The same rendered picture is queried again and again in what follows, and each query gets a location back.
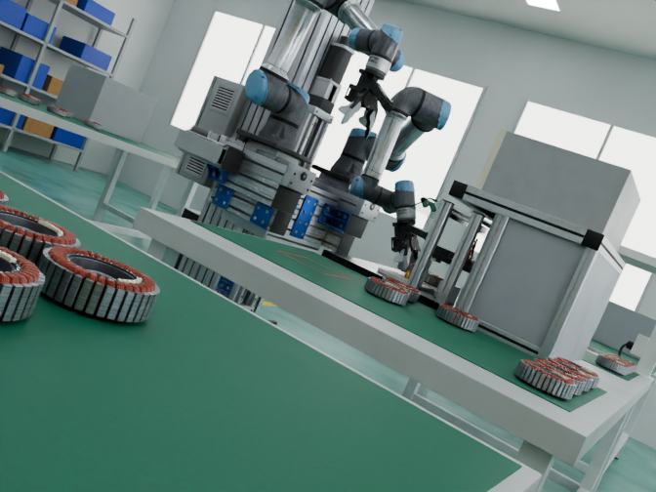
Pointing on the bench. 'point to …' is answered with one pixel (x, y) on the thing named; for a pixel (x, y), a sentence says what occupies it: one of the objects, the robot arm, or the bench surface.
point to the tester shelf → (470, 196)
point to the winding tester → (561, 184)
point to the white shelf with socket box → (644, 347)
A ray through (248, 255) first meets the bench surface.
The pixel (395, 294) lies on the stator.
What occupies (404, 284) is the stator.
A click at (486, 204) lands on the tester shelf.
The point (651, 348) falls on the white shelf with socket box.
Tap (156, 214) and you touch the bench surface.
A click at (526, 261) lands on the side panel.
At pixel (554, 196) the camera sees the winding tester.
